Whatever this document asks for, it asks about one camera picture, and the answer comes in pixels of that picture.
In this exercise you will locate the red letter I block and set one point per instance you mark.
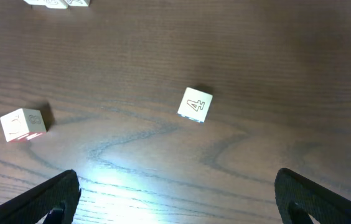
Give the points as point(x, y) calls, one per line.
point(56, 4)

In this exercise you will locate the white block lower centre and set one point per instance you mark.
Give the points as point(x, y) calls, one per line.
point(22, 125)

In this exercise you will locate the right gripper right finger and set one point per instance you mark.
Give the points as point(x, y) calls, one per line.
point(300, 200)

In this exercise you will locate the blue number 2 block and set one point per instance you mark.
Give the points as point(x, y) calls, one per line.
point(78, 3)

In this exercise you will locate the white block blue edge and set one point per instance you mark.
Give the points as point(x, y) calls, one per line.
point(195, 105)

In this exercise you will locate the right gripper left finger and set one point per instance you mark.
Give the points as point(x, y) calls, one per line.
point(55, 201)

